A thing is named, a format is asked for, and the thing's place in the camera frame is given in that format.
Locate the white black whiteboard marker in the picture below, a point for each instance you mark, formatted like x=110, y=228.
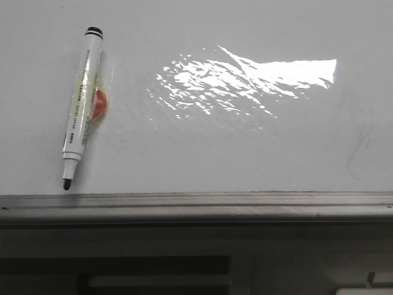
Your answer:
x=82, y=102

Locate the white glossy whiteboard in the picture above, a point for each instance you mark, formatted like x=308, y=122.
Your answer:
x=203, y=96

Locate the red round magnet with tape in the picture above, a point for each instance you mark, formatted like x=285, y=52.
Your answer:
x=102, y=101

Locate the white box lower right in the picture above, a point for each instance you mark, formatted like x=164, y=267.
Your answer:
x=365, y=291

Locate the aluminium whiteboard frame rail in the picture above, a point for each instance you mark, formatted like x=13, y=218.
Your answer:
x=193, y=208

